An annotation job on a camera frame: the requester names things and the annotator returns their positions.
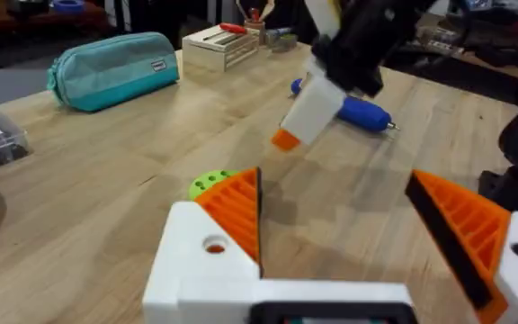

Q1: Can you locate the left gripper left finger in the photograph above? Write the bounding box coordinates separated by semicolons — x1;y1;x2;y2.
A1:
141;166;263;324

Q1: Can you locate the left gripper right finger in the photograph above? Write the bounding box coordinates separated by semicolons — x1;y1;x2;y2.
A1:
404;168;518;324

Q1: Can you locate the blue electric screwdriver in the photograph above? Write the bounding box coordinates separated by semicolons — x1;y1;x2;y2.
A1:
290;77;400;134

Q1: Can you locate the small clear jar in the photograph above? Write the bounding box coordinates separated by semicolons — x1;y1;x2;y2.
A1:
265;26;299;54

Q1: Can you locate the green disc with holes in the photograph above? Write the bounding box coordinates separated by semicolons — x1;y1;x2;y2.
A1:
187;169;240;202

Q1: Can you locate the cup with tools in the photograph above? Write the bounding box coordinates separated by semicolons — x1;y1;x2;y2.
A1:
235;0;276;46

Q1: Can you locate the wooden box with tools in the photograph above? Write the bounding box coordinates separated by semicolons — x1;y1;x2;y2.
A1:
181;22;261;74

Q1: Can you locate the heap of clutter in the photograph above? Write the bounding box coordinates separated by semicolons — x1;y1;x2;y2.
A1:
414;0;518;76

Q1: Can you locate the teal zip bag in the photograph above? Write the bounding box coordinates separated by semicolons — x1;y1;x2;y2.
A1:
46;31;181;113

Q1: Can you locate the blue tape roll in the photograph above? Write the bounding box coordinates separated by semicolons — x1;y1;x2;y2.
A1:
51;0;86;14

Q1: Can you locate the dark red side table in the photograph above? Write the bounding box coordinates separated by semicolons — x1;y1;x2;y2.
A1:
0;0;110;40

